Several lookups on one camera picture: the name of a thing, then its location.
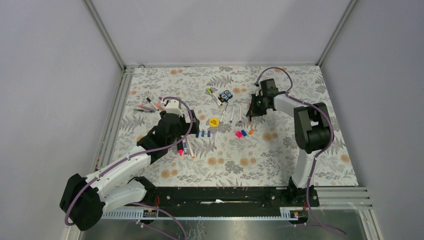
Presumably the blue whiteboard marker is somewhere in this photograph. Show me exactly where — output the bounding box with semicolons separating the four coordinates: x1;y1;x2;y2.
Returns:
182;140;188;155

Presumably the black pink highlighter marker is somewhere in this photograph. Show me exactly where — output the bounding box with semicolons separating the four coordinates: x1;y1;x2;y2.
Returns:
176;141;184;156

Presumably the orange tip white pen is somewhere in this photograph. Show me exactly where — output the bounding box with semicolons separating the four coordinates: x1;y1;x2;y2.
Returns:
186;137;196;159

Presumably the purple cap white pen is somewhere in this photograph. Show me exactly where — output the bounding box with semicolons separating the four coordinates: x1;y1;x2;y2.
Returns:
238;105;243;124

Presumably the white blue tip pen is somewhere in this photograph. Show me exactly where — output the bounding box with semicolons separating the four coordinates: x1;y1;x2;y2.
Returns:
229;106;236;123

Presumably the orange pen group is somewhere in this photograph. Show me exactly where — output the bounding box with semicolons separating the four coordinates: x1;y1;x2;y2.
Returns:
156;104;165;111

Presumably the pink highlighter cap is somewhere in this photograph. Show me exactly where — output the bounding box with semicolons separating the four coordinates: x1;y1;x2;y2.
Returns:
235;131;243;139

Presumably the green cap pen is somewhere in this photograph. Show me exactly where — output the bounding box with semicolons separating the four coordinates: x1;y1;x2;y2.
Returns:
206;88;223;107

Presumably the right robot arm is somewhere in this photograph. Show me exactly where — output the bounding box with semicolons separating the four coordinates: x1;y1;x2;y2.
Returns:
246;78;334;206

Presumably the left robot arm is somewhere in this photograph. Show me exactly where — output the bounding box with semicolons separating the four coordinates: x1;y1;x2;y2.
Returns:
59;110;199;231

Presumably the black cap pen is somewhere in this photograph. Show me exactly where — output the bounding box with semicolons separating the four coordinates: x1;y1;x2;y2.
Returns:
146;97;160;111

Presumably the pink pen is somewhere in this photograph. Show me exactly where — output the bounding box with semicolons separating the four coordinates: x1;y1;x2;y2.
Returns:
137;105;156;112

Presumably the dark green pen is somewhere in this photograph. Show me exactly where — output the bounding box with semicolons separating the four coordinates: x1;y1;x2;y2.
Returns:
134;108;155;113

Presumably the yellow big blind chip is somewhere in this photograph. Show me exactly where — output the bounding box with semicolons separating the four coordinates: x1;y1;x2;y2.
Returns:
209;117;220;127

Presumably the floral table mat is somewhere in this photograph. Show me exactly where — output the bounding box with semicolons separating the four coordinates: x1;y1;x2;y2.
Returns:
100;66;358;187

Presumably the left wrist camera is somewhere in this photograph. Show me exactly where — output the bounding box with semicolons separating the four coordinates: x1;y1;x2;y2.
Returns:
164;99;183;117

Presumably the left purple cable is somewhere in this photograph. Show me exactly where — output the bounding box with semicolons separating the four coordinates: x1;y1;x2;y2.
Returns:
64;96;195;240

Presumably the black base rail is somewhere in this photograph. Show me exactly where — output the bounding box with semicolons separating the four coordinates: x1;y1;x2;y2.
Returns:
123;185;321;218

